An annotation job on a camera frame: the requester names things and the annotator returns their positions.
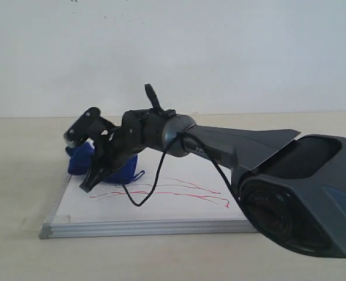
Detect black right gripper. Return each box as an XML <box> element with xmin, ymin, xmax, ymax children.
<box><xmin>80</xmin><ymin>126</ymin><xmax>138</xmax><ymax>193</ymax></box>

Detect blue cloth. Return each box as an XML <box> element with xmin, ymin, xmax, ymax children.
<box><xmin>65</xmin><ymin>142</ymin><xmax>145</xmax><ymax>184</ymax></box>

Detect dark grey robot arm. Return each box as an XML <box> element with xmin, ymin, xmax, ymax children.
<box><xmin>67</xmin><ymin>108</ymin><xmax>346</xmax><ymax>259</ymax></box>

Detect clear tape near left corner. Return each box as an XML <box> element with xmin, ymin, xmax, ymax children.
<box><xmin>19</xmin><ymin>215</ymin><xmax>71</xmax><ymax>232</ymax></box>

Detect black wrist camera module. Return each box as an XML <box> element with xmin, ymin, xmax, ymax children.
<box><xmin>63</xmin><ymin>107</ymin><xmax>116</xmax><ymax>148</ymax></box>

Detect white board aluminium frame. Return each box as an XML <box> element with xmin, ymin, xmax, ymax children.
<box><xmin>39</xmin><ymin>149</ymin><xmax>254</xmax><ymax>239</ymax></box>

